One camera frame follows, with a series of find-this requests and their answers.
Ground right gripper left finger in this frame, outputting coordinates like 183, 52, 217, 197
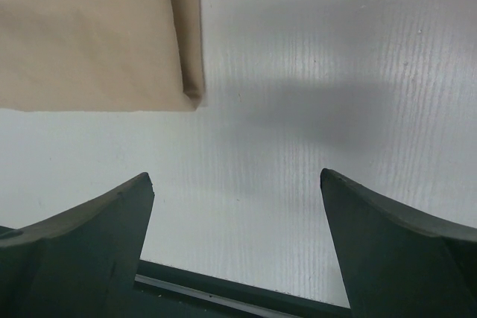
1, 173, 154, 317

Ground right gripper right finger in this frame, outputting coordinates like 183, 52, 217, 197
320, 169, 476, 317

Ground beige t shirt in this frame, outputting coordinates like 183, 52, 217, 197
1, 0, 205, 112

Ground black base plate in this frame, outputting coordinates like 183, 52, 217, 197
127, 260, 352, 317

